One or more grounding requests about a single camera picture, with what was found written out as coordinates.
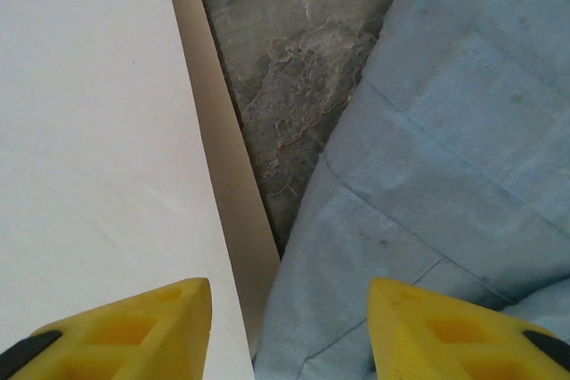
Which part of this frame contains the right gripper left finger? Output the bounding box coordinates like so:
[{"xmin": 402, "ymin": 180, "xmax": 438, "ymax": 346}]
[{"xmin": 0, "ymin": 277, "xmax": 213, "ymax": 380}]

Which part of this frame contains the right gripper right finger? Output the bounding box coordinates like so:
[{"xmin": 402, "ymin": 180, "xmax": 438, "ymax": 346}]
[{"xmin": 368, "ymin": 277, "xmax": 570, "ymax": 380}]

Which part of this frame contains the blue cloth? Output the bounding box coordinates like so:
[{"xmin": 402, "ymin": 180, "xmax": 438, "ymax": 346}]
[{"xmin": 253, "ymin": 0, "xmax": 570, "ymax": 380}]

